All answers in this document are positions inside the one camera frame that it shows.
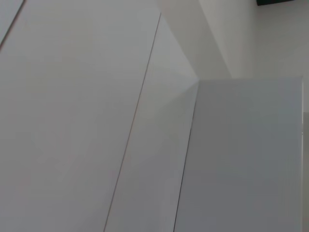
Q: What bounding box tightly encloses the green glasses case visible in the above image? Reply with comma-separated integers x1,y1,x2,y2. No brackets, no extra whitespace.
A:
256,0,294,7

